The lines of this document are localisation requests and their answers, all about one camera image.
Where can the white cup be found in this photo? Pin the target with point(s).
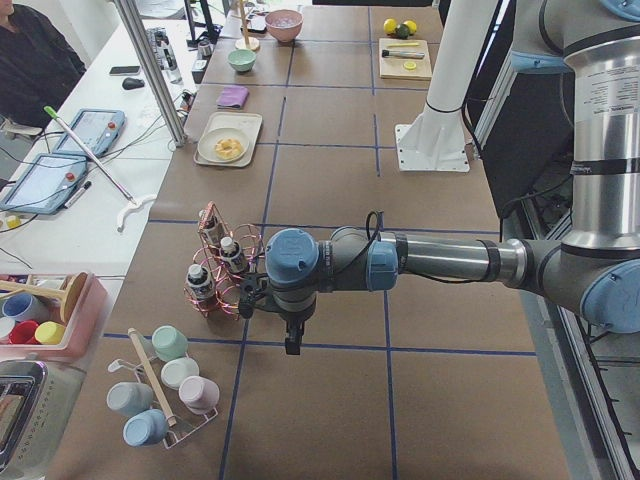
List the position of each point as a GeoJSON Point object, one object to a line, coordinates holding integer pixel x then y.
{"type": "Point", "coordinates": [175, 371]}

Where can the upper teach pendant tablet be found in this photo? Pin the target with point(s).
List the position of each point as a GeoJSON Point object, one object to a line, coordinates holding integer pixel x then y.
{"type": "Point", "coordinates": [98, 128]}

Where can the teach pendant tablet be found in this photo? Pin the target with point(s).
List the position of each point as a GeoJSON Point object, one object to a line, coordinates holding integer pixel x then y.
{"type": "Point", "coordinates": [98, 128]}
{"type": "Point", "coordinates": [47, 184]}

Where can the aluminium frame post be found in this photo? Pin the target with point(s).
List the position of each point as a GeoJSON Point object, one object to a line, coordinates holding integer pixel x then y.
{"type": "Point", "coordinates": [129, 15]}

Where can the pink cup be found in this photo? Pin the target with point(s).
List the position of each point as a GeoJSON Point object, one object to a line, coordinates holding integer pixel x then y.
{"type": "Point", "coordinates": [199, 394]}

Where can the white round plate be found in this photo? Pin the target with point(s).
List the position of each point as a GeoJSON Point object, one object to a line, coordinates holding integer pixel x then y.
{"type": "Point", "coordinates": [207, 143]}

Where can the grey blue cup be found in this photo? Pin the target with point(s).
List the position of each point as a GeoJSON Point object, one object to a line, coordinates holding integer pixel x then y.
{"type": "Point", "coordinates": [129, 398]}

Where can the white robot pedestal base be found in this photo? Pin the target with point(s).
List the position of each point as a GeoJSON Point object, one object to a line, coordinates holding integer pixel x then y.
{"type": "Point", "coordinates": [435, 140]}

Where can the black marker pen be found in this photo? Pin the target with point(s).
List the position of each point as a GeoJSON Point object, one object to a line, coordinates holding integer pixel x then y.
{"type": "Point", "coordinates": [77, 194]}

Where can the steel tumbler cup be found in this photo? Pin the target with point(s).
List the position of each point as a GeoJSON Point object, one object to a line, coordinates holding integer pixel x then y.
{"type": "Point", "coordinates": [204, 49]}

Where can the black steel muddler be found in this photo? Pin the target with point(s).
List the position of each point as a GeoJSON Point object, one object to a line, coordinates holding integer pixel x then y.
{"type": "Point", "coordinates": [402, 54]}

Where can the blue cup in bin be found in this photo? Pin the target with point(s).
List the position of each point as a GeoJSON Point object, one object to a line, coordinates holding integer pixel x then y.
{"type": "Point", "coordinates": [20, 307]}

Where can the yellow cup in bin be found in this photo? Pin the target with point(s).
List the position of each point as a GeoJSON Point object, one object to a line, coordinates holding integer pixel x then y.
{"type": "Point", "coordinates": [49, 333]}

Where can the pink bowl with ice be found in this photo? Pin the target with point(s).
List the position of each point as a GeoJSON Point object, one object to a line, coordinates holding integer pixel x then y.
{"type": "Point", "coordinates": [284, 25]}

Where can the mint green bowl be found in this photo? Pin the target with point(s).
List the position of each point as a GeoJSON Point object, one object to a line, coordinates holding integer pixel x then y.
{"type": "Point", "coordinates": [242, 60]}

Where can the pink plastic bin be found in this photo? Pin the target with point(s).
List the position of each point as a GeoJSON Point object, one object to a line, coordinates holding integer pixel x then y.
{"type": "Point", "coordinates": [79, 330]}

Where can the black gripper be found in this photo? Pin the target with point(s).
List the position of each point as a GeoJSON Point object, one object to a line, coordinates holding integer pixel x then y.
{"type": "Point", "coordinates": [292, 317]}

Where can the copper wire bottle rack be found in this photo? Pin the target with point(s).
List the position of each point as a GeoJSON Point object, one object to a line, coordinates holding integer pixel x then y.
{"type": "Point", "coordinates": [226, 284]}

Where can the mint green cup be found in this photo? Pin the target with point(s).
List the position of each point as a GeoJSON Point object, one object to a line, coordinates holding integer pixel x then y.
{"type": "Point", "coordinates": [169, 343]}

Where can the steel appliance with scale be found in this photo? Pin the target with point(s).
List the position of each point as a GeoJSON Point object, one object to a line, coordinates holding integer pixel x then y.
{"type": "Point", "coordinates": [37, 398]}

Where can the wooden stand with round base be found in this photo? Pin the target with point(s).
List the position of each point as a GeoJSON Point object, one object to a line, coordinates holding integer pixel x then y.
{"type": "Point", "coordinates": [246, 42]}

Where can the black computer mouse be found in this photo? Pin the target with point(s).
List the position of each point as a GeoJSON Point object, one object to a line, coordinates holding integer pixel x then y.
{"type": "Point", "coordinates": [131, 83]}

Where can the light blue cup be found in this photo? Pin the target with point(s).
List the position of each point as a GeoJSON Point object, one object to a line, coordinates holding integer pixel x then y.
{"type": "Point", "coordinates": [146, 428]}

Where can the white reacher grabber stick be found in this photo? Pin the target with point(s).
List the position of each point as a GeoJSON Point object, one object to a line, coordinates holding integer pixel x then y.
{"type": "Point", "coordinates": [134, 203]}

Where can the beige rectangular tray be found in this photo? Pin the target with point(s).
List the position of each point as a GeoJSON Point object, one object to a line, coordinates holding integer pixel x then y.
{"type": "Point", "coordinates": [249, 123]}

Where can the red cup in bin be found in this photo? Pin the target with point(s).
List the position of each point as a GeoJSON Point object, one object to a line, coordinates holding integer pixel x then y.
{"type": "Point", "coordinates": [24, 333]}

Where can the tea bottle in rack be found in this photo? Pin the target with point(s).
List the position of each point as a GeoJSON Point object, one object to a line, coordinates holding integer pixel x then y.
{"type": "Point", "coordinates": [233, 256]}
{"type": "Point", "coordinates": [214, 232]}

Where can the glazed ring donut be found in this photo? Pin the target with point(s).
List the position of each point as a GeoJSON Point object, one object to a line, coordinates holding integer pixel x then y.
{"type": "Point", "coordinates": [228, 149]}

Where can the wooden cutting board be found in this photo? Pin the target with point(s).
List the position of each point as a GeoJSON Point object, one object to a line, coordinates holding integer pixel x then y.
{"type": "Point", "coordinates": [404, 59]}

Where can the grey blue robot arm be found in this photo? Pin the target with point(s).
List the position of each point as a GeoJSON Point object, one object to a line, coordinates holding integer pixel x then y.
{"type": "Point", "coordinates": [592, 271]}

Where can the wooden rack handle stick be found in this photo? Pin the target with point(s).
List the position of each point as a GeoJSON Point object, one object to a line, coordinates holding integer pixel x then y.
{"type": "Point", "coordinates": [135, 338]}

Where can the wooden stand in bin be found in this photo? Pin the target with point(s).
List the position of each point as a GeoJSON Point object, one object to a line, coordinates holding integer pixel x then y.
{"type": "Point", "coordinates": [67, 297]}

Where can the upper tea bottle in rack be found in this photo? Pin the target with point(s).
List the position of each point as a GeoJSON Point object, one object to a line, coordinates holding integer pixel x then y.
{"type": "Point", "coordinates": [214, 232]}

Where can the purple folded cloth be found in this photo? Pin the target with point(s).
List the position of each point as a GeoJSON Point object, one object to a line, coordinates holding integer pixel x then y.
{"type": "Point", "coordinates": [232, 97]}

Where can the dark tea bottle white cap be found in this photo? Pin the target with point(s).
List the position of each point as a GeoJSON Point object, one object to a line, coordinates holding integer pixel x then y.
{"type": "Point", "coordinates": [200, 283]}

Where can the black smartphone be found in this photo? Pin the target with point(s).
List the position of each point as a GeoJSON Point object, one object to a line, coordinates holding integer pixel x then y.
{"type": "Point", "coordinates": [124, 70]}

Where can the middle tea bottle in rack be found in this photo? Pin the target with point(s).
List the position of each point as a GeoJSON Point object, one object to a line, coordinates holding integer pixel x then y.
{"type": "Point", "coordinates": [233, 256]}

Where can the lower teach pendant tablet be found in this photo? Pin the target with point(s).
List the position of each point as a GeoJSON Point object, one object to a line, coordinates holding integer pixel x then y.
{"type": "Point", "coordinates": [47, 184]}

